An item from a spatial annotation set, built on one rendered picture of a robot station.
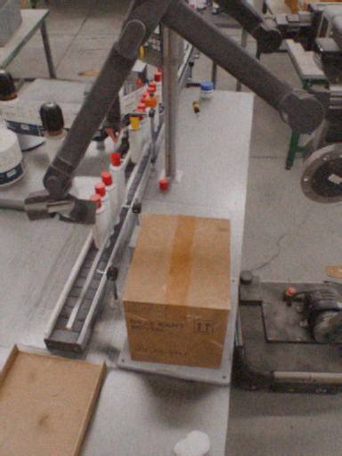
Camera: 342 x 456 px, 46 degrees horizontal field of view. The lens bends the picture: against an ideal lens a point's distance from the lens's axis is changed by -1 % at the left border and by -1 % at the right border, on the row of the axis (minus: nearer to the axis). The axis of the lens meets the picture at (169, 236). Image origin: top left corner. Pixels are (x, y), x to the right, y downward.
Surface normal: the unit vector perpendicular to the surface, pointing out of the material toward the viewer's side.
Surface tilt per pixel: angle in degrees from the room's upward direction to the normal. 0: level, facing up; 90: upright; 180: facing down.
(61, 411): 0
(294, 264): 0
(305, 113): 76
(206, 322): 90
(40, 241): 0
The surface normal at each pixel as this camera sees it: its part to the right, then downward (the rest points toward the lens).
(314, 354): 0.00, -0.72
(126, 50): -0.04, 0.50
